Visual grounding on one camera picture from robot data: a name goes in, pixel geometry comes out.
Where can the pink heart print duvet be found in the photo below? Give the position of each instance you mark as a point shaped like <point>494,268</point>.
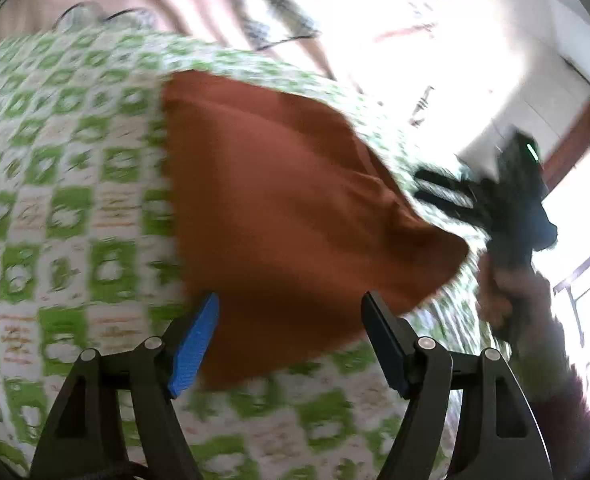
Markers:
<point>175,0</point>

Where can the person's right hand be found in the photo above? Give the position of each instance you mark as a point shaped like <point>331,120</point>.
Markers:
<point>495,295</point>

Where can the brown wooden window frame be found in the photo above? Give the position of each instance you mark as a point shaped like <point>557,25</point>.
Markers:
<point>572,137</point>

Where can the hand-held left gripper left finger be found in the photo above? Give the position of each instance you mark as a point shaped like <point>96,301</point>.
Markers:
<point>195,345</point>

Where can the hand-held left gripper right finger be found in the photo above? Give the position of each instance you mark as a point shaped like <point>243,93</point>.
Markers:
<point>385,340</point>

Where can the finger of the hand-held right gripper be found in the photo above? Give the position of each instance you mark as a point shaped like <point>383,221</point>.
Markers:
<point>442,180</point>
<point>445,205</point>

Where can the green checkered quilt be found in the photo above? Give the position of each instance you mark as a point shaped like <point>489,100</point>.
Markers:
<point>65,200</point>

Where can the rust red knit sweater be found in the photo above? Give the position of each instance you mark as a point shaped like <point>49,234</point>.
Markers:
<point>295,210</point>

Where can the person's right forearm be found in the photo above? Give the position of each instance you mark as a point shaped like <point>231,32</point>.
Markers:
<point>560,385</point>

